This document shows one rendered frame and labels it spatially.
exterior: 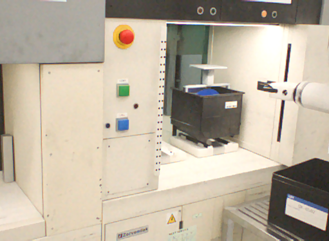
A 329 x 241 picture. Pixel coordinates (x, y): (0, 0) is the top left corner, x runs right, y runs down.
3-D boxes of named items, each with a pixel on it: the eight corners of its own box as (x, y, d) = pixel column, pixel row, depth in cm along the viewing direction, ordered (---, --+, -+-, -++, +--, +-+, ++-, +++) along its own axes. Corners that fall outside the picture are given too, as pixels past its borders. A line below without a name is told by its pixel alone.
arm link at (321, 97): (319, 77, 137) (299, 87, 133) (357, 84, 126) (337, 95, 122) (321, 101, 140) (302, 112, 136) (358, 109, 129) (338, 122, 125)
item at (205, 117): (195, 151, 169) (201, 70, 161) (166, 137, 185) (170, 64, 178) (241, 143, 182) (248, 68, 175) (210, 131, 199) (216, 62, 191)
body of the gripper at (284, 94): (291, 106, 136) (266, 100, 145) (313, 104, 142) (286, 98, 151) (295, 83, 134) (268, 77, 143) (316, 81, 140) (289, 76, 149)
